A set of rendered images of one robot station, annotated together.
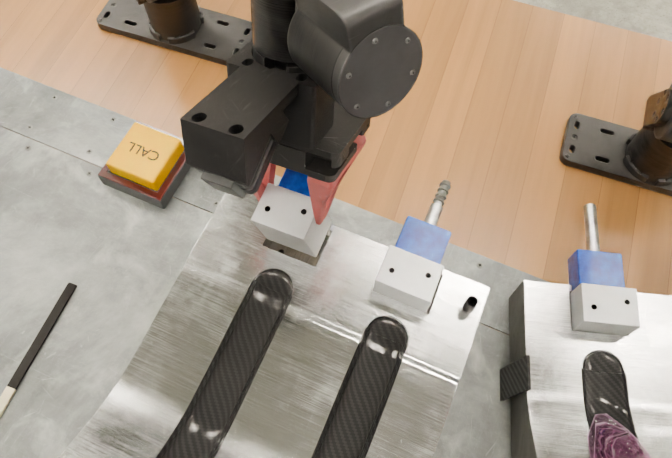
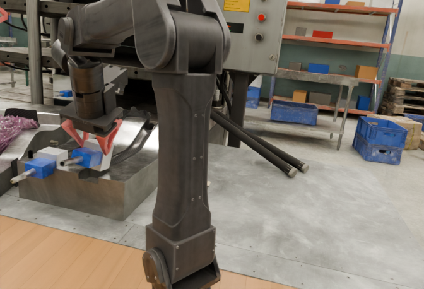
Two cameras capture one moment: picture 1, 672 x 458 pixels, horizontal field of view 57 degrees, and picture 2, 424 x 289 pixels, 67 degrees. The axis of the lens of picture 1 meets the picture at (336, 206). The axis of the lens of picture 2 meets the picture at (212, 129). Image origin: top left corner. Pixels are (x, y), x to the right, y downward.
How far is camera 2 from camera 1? 0.95 m
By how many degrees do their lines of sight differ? 101
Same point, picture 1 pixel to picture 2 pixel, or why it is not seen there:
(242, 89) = (108, 76)
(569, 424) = (8, 154)
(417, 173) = (8, 243)
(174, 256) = not seen: hidden behind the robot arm
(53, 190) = (225, 231)
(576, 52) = not seen: outside the picture
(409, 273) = (52, 150)
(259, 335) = (115, 159)
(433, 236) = (34, 162)
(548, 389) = (8, 161)
